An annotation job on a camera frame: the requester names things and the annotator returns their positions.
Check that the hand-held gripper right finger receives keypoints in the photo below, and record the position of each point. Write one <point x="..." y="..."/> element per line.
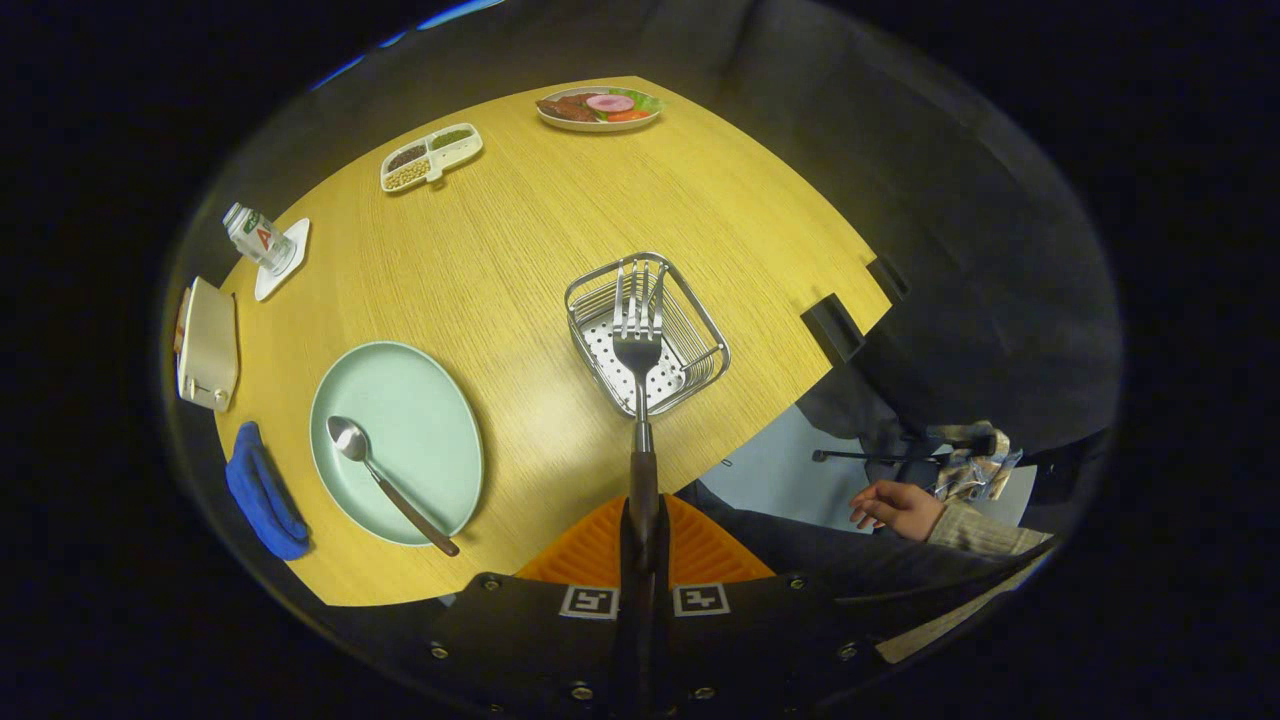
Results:
<point x="740" y="640"/>

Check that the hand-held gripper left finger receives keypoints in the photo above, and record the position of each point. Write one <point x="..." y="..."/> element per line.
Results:
<point x="540" y="640"/>

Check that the person's leg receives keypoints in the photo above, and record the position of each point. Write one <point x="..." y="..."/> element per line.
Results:
<point x="800" y="550"/>

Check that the black metal rod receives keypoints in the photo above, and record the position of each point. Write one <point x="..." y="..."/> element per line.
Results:
<point x="860" y="456"/>

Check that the pale green plate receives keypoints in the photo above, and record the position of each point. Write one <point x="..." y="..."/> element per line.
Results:
<point x="420" y="430"/>

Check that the patterned cloth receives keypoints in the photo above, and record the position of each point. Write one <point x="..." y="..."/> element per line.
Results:
<point x="975" y="465"/>

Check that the blue towel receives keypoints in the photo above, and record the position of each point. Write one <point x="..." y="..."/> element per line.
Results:
<point x="260" y="495"/>

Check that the black table clamp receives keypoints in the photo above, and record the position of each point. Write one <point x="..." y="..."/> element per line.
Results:
<point x="832" y="328"/>
<point x="888" y="278"/>

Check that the white toaster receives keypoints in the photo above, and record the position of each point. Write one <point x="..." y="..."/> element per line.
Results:
<point x="210" y="345"/>

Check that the white square coaster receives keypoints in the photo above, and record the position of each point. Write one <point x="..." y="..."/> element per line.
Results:
<point x="290" y="255"/>

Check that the toasted bread slice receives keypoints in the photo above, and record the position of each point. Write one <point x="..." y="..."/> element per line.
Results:
<point x="182" y="320"/>

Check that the divided dish with grains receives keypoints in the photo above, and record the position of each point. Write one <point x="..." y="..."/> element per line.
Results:
<point x="430" y="158"/>

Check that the white drink bottle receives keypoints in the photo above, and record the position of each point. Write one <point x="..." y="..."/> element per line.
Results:
<point x="255" y="235"/>

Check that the plate with meat and vegetables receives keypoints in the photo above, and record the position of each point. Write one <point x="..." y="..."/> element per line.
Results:
<point x="595" y="108"/>

